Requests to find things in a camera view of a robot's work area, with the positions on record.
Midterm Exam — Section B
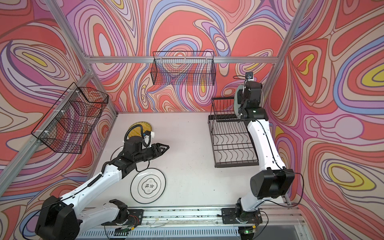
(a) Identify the black wire basket left wall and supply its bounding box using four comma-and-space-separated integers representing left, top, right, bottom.
31, 83, 109, 154

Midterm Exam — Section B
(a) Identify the black two-tier dish rack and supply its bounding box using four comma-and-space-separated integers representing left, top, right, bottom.
208, 97, 259, 168

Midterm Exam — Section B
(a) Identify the light blue flower plate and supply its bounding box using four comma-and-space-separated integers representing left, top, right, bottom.
234, 85, 244, 118

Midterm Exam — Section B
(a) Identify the black wire basket back wall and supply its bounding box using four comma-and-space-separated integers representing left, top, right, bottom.
151, 50, 216, 86

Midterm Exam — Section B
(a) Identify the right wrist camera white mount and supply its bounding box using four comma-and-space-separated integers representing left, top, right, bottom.
245, 72, 254, 81

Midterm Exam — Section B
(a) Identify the small orange sunburst plate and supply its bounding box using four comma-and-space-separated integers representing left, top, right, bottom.
110, 146, 123, 160

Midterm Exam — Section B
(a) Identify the yellow green woven tray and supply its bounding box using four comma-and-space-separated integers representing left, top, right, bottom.
128, 121, 153, 138

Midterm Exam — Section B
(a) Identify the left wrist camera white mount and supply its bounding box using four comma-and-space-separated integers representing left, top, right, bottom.
143, 131, 155, 148

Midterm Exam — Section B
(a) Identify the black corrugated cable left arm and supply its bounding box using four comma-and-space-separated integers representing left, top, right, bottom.
124, 124, 145, 140

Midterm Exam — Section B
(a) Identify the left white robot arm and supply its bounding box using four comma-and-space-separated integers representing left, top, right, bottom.
35, 136, 170, 240

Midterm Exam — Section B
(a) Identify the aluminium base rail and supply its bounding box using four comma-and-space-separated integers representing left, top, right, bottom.
128, 204, 306, 228

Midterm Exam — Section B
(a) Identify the white plate green quatrefoil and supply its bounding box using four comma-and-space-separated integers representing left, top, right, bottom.
130, 168, 166, 205

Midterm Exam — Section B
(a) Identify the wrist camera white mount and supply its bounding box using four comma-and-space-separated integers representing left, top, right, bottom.
143, 131, 155, 148
245, 72, 254, 81

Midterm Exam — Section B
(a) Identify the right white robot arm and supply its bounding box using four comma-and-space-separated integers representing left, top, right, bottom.
234, 80, 295, 224

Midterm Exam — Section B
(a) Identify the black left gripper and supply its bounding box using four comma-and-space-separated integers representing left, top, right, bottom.
133, 143, 170, 165

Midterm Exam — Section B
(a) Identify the black wire basket wall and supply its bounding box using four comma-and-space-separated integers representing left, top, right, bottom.
31, 83, 109, 154
151, 50, 216, 86

